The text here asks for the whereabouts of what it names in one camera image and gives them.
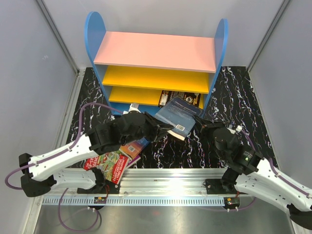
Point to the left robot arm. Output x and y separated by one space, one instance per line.
49 171

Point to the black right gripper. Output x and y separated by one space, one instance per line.
206 126

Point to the Jane Eyre blue orange book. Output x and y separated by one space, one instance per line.
134 148

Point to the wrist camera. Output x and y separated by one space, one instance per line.
133 107
238 129

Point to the black Treehouse book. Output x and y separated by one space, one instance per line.
192 98

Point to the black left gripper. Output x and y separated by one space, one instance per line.
157 127

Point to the blue pink yellow bookshelf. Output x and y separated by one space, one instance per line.
138 67

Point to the red Storey Treehouse book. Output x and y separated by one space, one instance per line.
112 165

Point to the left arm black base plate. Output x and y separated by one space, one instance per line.
109 187

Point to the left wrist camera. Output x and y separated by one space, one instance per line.
133 107

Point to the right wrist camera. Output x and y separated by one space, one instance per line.
238 129

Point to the Nineteen Eighty-Four grey-blue book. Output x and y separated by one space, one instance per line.
180 114

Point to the aluminium rail base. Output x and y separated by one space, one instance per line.
139 182

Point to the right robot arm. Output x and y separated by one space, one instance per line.
251 173

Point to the purple 117-Storey Treehouse book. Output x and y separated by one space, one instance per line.
133 161

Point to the white slotted cable duct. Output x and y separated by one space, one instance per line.
209 201

